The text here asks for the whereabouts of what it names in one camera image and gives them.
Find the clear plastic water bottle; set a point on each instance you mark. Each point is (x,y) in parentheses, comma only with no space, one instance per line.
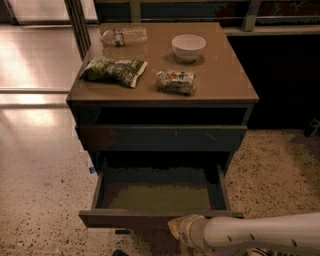
(124,36)

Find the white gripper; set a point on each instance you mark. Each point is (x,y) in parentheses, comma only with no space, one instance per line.
(190,230)

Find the brown wooden drawer cabinet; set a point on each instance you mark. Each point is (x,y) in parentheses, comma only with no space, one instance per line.
(223,95)

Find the green snack bag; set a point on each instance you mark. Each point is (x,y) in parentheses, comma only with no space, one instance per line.
(124,71)

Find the metal railing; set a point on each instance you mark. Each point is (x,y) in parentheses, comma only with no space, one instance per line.
(255,28)

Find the crushed drink can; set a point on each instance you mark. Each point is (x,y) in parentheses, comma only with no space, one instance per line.
(177,82)

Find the dark object at bottom edge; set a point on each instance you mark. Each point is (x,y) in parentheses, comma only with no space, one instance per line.
(119,253)

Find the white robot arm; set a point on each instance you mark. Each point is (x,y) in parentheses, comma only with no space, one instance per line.
(229,236)

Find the white ceramic bowl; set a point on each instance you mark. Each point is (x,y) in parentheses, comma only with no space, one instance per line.
(188,47)

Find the dark top drawer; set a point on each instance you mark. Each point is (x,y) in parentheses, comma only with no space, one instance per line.
(161,138)

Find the blue tape piece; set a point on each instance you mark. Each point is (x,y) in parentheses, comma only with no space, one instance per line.
(92,170)

